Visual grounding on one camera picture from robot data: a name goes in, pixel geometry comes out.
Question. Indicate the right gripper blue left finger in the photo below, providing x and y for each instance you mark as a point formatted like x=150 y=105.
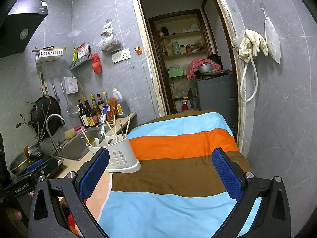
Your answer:
x=47 y=218

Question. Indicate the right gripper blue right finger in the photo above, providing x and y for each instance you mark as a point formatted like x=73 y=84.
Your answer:
x=272 y=219

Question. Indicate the wooden chopstick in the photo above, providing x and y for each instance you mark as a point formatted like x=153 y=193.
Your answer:
x=114 y=125

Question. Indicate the gold spoon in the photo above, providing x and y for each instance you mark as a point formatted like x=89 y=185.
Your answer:
x=92 y=141

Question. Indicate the silver spoon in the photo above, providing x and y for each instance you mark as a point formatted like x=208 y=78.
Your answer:
x=101 y=133

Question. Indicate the silver fork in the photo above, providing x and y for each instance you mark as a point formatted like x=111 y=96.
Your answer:
x=121 y=130

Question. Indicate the person hand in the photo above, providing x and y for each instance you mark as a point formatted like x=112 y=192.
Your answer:
x=18 y=208

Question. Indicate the frying pan on stove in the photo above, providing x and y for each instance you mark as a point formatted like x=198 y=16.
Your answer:
x=28 y=156

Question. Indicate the chrome faucet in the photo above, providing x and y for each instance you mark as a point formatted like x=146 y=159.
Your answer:
x=52 y=125

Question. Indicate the stainless steel sink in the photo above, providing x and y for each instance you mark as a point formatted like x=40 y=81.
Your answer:
x=76 y=148

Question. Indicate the yellow sponge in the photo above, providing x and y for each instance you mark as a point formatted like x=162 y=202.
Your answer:
x=69 y=134

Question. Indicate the black wok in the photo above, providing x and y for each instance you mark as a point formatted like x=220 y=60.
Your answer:
x=41 y=110

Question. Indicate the dark soy sauce bottle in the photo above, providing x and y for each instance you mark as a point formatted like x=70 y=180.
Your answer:
x=91 y=114

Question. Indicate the white utensil holder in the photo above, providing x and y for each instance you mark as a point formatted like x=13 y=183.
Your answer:
x=122 y=158

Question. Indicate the striped blue orange brown cloth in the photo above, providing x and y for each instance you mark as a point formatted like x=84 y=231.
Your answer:
x=177 y=191

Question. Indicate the orange spice packet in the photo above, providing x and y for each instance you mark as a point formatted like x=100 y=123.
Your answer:
x=112 y=109

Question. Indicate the large oil jug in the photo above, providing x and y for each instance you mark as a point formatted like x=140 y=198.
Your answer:
x=122 y=109

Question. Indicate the red plastic bag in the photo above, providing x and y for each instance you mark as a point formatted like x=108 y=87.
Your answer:
x=96 y=64

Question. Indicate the grey cabinet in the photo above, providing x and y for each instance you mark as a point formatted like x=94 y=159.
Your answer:
x=216 y=94

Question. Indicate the black range hood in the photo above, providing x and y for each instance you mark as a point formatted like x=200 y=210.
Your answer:
x=20 y=24

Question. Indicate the clear bag of dried goods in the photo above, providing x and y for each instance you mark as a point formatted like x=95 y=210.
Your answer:
x=109 y=42

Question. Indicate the metal pot on cabinet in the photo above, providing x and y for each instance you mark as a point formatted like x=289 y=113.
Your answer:
x=205 y=68

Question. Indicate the red cloth on cabinet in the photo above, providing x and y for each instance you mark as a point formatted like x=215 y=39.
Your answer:
x=193 y=67

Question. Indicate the green box on shelf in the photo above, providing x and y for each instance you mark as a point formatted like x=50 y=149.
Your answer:
x=175 y=72

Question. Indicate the cream rubber gloves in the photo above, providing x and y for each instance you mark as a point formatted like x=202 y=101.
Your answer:
x=251 y=44

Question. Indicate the white mesh strainer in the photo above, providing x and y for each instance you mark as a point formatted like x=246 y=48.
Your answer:
x=272 y=38

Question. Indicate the wire skimmer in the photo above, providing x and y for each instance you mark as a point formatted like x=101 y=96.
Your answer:
x=71 y=110

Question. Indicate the white box on wall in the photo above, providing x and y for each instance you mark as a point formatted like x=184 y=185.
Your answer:
x=71 y=85

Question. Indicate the grey wall rack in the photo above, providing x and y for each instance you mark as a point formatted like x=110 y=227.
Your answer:
x=80 y=61

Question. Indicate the white wall socket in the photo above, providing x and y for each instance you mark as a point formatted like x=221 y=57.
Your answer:
x=121 y=55

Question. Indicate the orange wall hook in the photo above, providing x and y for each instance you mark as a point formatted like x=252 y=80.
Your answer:
x=138 y=50

